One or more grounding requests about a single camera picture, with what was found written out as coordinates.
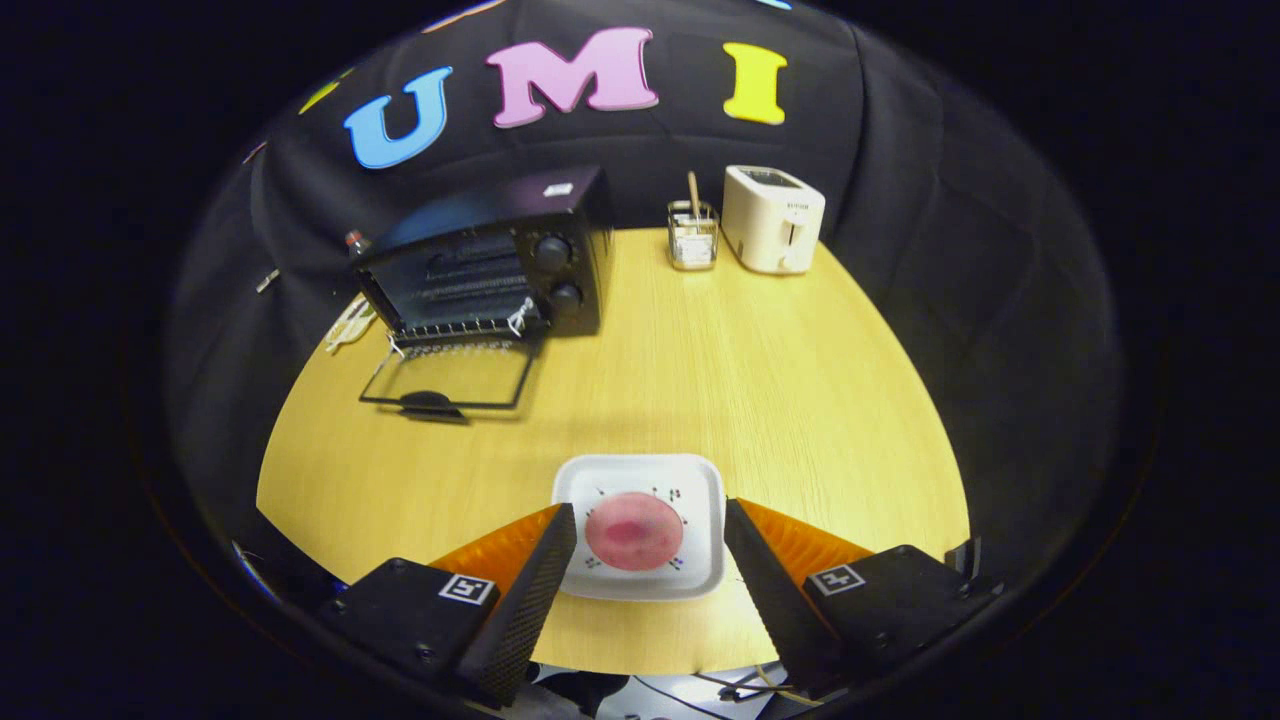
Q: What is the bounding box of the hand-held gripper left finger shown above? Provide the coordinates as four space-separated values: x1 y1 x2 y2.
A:
318 503 579 709

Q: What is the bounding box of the clear glass stick holder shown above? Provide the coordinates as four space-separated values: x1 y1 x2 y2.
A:
666 171 721 272

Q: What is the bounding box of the white bread toaster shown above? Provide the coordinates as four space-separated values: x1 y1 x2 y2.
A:
721 165 827 276

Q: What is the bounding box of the round pink food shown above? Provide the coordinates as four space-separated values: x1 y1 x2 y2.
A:
585 492 686 572

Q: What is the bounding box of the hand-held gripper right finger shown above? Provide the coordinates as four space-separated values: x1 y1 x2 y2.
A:
724 498 1004 701

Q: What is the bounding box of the black toaster oven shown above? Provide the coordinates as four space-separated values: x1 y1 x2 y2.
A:
352 165 615 423

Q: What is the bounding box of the divided tray of beans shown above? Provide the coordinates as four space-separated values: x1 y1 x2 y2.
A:
325 295 379 356

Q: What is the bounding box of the white square plate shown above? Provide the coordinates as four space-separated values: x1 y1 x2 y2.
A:
552 454 727 602

